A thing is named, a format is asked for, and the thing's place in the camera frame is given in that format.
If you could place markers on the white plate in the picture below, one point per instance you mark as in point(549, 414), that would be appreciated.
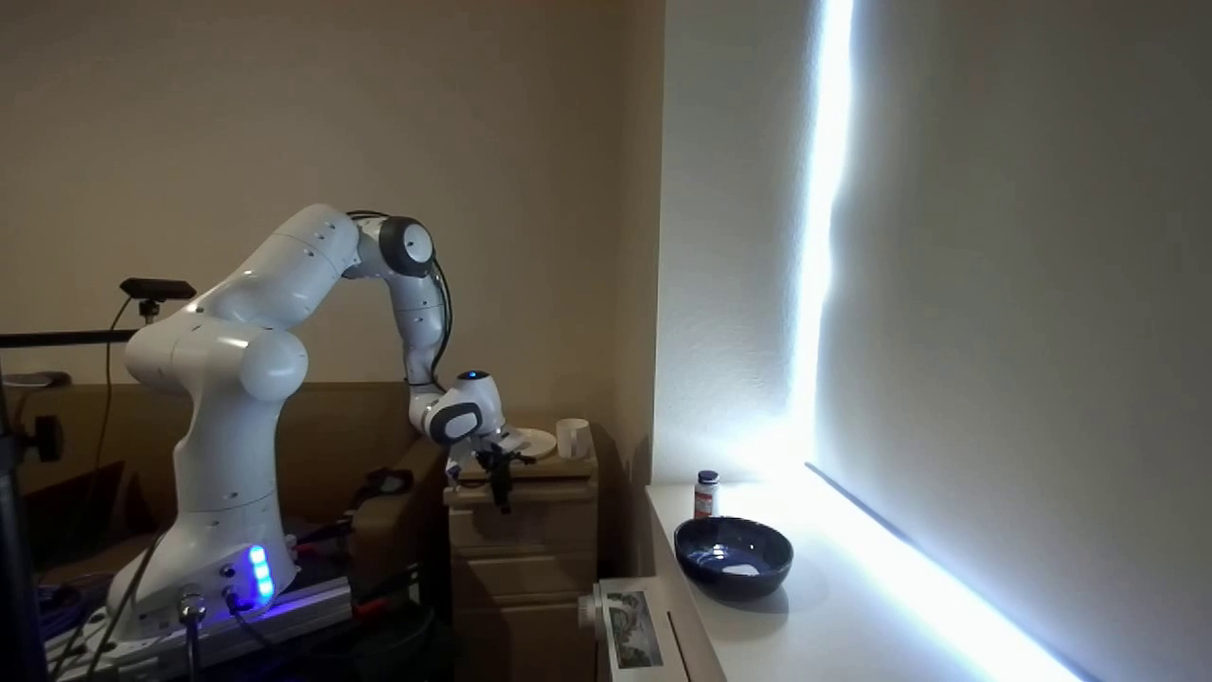
point(527, 443)

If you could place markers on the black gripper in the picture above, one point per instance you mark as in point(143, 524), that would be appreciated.
point(498, 462)

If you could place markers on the beige drawer cabinet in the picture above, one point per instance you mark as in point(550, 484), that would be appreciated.
point(518, 619)

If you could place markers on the white mug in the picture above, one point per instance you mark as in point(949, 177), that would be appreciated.
point(574, 437)

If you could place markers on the cabinet drawer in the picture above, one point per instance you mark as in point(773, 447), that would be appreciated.
point(542, 518)

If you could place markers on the small spice bottle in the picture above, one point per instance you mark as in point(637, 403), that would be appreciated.
point(708, 495)

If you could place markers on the white radiator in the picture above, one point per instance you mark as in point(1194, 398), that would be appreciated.
point(631, 623)

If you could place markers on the brown cardboard box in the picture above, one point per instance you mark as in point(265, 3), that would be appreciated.
point(342, 455)

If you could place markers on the black camera on stand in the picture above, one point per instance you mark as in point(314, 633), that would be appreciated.
point(151, 293)

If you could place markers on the robot base with blue lights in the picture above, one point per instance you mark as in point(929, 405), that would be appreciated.
point(234, 611)

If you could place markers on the dark blue bowl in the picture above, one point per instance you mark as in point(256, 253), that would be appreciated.
point(733, 560)

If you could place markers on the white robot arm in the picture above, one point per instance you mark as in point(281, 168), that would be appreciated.
point(237, 356)

